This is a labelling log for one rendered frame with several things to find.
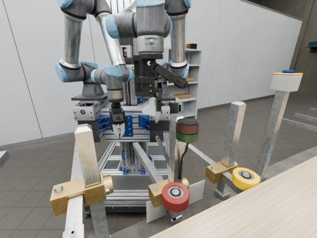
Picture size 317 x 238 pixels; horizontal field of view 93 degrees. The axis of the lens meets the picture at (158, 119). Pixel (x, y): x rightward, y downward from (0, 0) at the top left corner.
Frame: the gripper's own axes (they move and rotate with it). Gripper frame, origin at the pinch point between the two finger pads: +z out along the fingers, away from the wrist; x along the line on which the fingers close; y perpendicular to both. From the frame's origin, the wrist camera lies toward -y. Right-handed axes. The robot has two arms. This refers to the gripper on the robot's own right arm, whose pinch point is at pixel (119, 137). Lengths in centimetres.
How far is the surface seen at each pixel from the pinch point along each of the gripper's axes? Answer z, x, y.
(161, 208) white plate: 14.8, -9.6, -34.7
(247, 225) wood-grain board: -1, -22, -58
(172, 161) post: -6.9, -12.2, -37.1
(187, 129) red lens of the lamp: -20.5, -12.7, -43.7
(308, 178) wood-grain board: -1, -54, -53
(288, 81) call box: -30, -61, -36
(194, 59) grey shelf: -46, -200, 241
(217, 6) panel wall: -165, -275, 276
